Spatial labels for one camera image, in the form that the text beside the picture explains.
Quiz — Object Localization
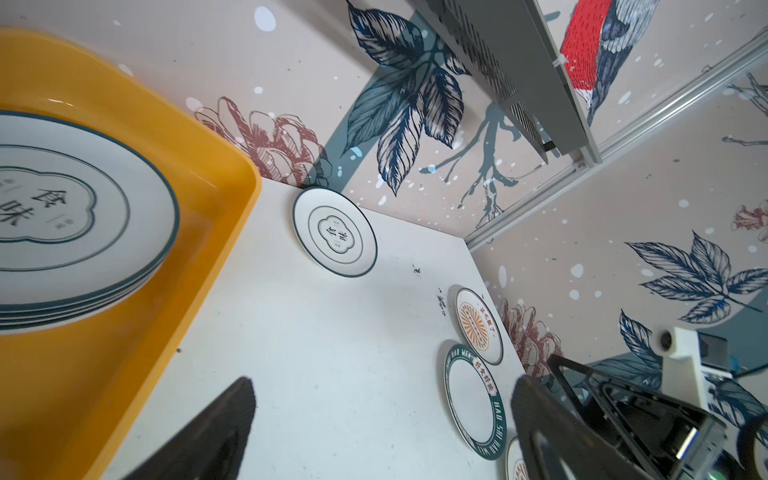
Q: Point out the yellow plastic bin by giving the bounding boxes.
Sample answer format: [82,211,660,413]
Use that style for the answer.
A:
[1,27,262,479]

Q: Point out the white plate flower emblem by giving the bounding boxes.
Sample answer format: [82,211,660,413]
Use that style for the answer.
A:
[292,187,379,278]
[1,111,181,312]

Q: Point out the green rim lettered plate front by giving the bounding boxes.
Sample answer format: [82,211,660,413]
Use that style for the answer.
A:
[1,280,148,335]

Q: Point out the green rim lettered plate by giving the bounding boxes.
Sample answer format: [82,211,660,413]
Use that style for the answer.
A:
[1,280,148,335]
[443,343,508,461]

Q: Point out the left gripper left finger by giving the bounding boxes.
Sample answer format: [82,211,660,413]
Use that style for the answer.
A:
[127,377,257,480]

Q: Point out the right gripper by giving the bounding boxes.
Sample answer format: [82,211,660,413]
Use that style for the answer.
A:
[547,355,744,479]

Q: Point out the orange sunburst plate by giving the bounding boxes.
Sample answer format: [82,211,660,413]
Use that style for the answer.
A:
[505,436,529,480]
[455,288,504,366]

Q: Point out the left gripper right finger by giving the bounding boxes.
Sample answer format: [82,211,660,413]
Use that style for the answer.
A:
[511,375,648,480]

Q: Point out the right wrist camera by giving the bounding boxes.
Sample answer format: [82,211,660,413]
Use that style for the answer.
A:
[650,326,733,410]

